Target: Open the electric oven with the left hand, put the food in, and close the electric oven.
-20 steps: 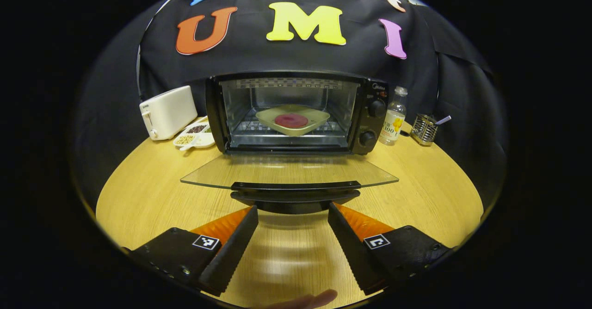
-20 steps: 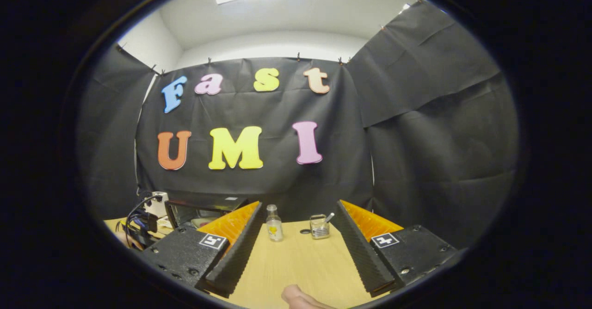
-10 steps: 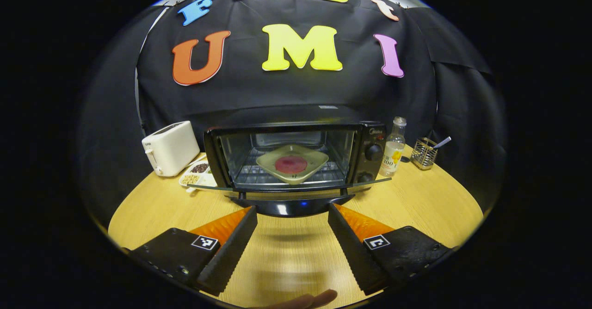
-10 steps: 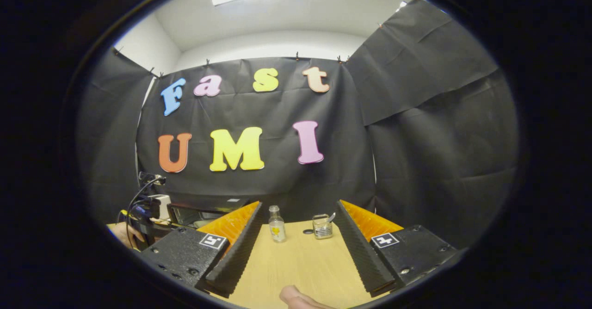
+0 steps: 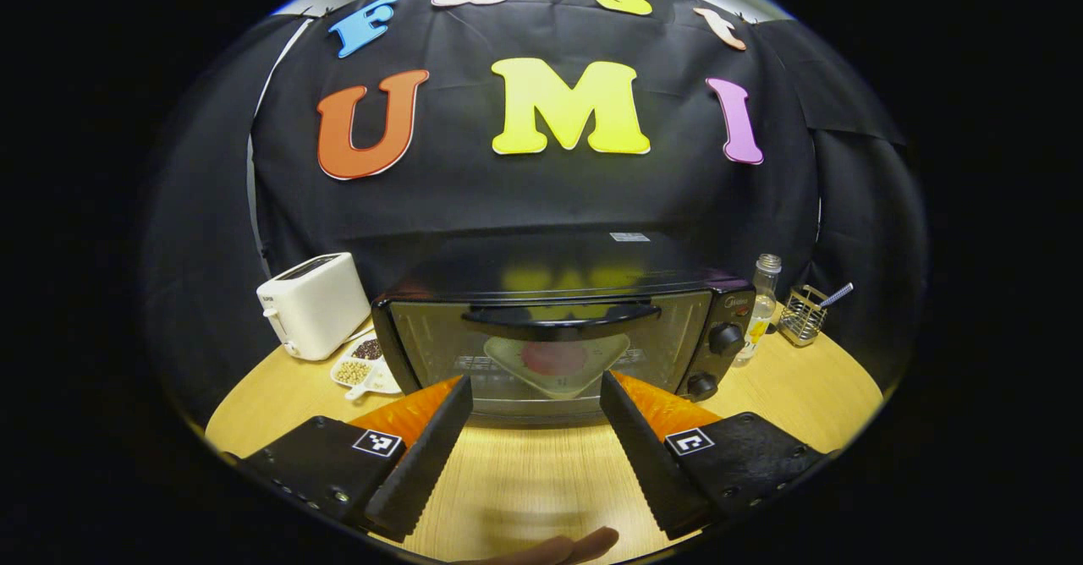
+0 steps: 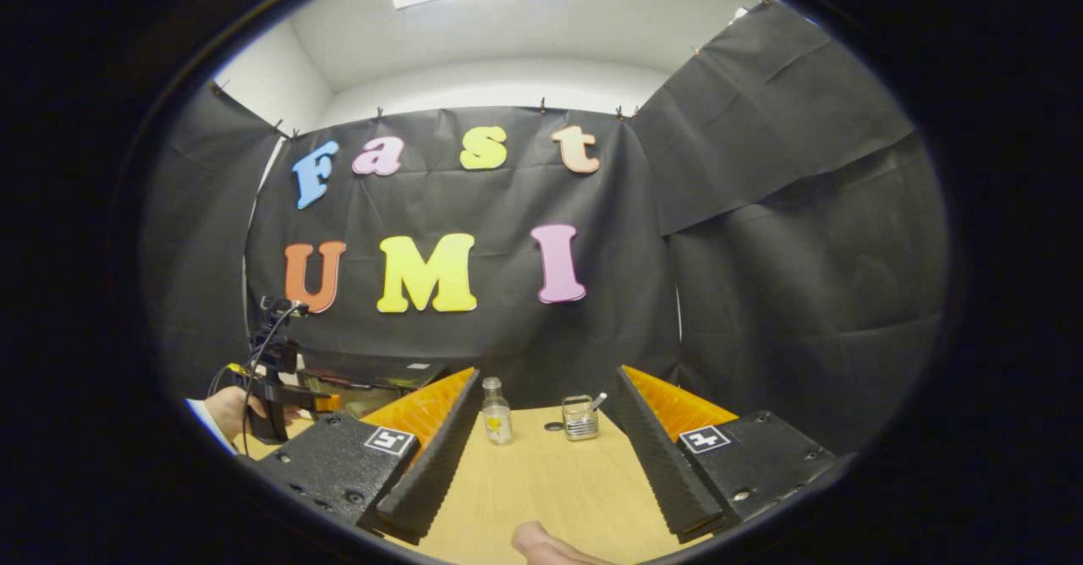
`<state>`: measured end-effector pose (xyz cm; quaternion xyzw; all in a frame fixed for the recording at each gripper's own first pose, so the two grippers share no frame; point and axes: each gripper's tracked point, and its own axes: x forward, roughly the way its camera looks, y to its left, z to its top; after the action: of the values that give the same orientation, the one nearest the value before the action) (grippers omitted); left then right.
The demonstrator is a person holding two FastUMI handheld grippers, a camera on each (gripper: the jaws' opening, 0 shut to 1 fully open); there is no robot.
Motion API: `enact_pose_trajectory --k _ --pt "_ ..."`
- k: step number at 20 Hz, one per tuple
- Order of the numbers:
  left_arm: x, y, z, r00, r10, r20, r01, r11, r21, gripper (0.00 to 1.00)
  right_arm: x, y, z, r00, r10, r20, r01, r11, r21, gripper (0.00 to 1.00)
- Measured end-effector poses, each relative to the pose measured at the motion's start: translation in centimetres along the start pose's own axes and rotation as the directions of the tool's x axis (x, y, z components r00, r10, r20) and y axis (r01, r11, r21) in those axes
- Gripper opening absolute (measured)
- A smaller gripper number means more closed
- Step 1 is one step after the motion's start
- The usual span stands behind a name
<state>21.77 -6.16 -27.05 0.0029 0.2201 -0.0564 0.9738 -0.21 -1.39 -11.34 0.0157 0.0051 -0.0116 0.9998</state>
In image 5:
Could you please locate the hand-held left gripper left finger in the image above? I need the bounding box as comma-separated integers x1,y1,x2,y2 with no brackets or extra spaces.
239,374,475,543

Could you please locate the pink meat slice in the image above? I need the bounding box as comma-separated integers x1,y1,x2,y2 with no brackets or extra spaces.
520,342,591,378

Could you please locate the white divided snack dish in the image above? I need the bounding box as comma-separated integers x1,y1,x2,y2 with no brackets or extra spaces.
329,336,404,402

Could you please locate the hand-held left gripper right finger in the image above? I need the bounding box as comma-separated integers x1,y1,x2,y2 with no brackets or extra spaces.
598,370,835,541

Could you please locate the white toaster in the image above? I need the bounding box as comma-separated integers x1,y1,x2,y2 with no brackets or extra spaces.
256,251,373,362

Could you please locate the black electric oven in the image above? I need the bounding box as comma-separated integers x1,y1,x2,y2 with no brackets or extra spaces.
371,230,757,427

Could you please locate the white square plate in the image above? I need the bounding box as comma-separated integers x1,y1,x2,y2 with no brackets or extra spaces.
483,333,632,402

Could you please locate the metal wire basket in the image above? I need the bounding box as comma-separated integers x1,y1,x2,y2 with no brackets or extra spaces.
778,284,831,347

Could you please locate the clear glass bottle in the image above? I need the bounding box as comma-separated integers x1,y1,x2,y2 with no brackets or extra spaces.
734,253,783,369

